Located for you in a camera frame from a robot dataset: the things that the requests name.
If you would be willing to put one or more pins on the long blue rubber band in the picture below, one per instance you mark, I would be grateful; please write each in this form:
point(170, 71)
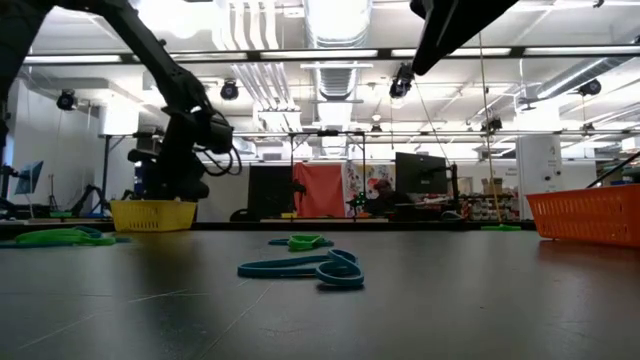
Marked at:
point(10, 245)

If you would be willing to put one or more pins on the black overhead light beam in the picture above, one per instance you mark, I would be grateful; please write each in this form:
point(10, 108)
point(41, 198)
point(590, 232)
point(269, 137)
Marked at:
point(517, 51)

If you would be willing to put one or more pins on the black computer monitor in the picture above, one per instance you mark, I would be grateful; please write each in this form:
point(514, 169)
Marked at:
point(420, 172)

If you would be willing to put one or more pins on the shelf with supplies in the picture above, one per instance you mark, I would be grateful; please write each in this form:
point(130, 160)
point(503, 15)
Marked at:
point(487, 207)

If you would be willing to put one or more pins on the black panel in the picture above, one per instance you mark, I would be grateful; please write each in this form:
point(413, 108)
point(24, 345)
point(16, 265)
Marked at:
point(270, 192)

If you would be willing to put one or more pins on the black table mat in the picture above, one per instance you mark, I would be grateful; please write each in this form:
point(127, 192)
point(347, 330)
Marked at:
point(450, 310)

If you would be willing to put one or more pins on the black ceiling camera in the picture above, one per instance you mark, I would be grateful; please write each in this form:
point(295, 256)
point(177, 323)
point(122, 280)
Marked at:
point(401, 82)
point(66, 100)
point(590, 87)
point(492, 125)
point(229, 91)

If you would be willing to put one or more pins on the person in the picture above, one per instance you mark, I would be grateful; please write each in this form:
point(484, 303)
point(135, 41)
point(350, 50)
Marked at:
point(387, 200)

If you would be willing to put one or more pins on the white column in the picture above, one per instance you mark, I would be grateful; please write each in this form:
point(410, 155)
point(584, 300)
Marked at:
point(537, 175)

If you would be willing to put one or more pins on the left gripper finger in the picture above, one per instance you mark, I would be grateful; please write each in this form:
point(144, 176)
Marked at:
point(157, 187)
point(192, 191)

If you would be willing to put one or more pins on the tilted bluish monitor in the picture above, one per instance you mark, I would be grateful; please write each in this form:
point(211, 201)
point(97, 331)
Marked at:
point(31, 177)

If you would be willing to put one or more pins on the silver ventilation duct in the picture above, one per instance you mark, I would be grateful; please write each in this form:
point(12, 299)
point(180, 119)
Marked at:
point(337, 30)

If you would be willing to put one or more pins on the yellow plastic basket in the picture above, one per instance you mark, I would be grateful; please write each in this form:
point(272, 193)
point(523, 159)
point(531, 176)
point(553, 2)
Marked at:
point(150, 217)

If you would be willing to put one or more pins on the black stand beam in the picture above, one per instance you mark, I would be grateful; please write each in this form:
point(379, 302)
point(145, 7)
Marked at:
point(615, 170)

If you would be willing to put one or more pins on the cardboard box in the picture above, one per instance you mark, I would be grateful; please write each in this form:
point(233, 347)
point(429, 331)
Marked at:
point(492, 186)

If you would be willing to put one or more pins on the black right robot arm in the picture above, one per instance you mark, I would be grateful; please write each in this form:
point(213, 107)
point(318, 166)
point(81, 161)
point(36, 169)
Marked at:
point(450, 30)

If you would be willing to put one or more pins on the orange plastic basket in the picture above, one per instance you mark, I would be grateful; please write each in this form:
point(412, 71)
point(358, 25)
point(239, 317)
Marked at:
point(585, 217)

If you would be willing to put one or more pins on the colourful poster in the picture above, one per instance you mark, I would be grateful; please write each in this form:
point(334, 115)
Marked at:
point(355, 177)

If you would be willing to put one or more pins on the red cloth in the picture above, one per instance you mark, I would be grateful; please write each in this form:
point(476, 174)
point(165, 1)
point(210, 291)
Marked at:
point(320, 190)

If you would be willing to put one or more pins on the black workstation frame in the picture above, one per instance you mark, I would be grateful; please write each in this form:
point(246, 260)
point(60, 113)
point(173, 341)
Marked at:
point(106, 165)

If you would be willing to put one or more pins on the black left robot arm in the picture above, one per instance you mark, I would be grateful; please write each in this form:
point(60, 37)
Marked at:
point(165, 70)

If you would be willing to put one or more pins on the white panel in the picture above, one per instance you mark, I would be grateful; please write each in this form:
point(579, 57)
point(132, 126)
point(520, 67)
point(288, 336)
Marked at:
point(225, 200)

